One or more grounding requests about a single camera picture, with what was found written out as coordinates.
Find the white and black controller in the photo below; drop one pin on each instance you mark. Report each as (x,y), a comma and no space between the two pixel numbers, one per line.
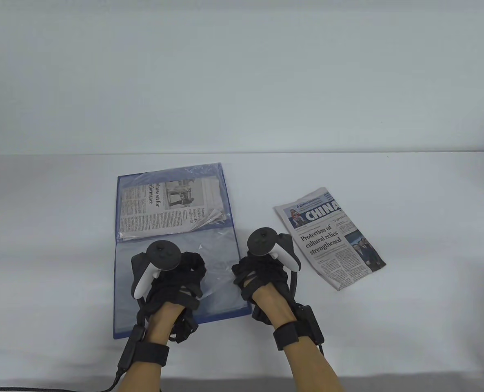
(164,254)
(262,241)

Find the black wrist camera band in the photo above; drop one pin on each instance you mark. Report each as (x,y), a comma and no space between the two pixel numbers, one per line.
(152,354)
(287,335)

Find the person's left hand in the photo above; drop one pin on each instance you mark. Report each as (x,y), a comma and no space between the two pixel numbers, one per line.
(172,290)

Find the white and black right controller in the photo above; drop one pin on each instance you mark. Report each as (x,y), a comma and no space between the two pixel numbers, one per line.
(262,241)

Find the person's right forearm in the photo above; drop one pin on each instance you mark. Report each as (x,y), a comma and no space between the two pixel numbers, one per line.
(311,367)

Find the blue folder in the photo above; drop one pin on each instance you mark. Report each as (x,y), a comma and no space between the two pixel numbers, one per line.
(123,286)

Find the white and black left controller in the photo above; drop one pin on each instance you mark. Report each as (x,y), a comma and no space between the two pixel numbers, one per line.
(164,254)

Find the person's right hand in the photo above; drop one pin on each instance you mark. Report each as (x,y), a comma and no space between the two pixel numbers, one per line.
(266,286)

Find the black left wrist camera band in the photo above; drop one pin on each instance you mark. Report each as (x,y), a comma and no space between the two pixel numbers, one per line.
(152,354)

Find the newspaper with bright blue masthead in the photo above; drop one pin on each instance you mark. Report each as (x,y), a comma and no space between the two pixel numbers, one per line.
(327,245)

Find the black right wrist camera band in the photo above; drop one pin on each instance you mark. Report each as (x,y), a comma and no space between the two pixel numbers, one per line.
(287,335)

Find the person's left forearm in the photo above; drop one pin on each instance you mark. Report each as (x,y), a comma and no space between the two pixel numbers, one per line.
(142,379)

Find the newspaper with dense text columns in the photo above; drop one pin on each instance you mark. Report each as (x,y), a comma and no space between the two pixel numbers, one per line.
(172,220)

